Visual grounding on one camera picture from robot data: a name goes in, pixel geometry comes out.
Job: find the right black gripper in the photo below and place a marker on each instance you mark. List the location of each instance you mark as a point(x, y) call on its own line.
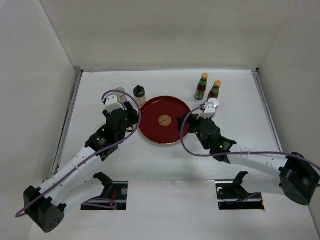
point(192, 119)

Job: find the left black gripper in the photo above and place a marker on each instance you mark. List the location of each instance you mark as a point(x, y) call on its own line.
point(132, 118)

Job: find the silver lid pepper jar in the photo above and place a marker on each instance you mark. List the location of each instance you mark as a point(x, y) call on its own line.
point(214, 101)
point(122, 98)

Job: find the black cap spice grinder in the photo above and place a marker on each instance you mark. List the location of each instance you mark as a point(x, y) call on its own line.
point(140, 95)

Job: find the chili sauce bottle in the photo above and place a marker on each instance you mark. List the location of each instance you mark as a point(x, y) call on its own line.
point(215, 90)
point(201, 87)

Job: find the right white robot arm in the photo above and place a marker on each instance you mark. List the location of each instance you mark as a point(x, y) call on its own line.
point(293, 176)

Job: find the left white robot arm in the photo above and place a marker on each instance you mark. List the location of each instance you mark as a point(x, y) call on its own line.
point(79, 181)

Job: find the red round tray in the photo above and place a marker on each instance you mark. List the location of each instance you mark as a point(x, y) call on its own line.
point(159, 119)

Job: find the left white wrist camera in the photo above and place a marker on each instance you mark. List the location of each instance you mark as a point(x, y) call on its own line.
point(111, 102)

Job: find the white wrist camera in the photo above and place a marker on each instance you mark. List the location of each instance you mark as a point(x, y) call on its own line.
point(111, 102)
point(208, 111)

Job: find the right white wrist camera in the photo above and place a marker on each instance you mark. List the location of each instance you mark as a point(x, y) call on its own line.
point(208, 111)

